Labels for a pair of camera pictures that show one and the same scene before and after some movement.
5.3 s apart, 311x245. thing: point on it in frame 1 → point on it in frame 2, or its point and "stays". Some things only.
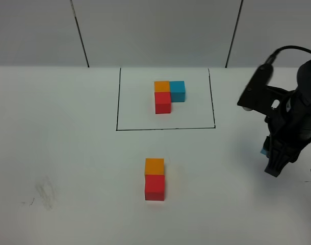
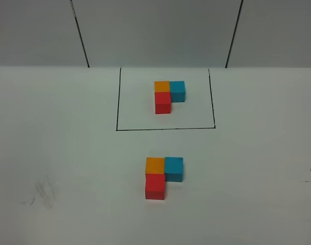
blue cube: [263, 151] → [174, 169]
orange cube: [154, 166] stays
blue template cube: [178, 91] stays
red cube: [155, 187] stays
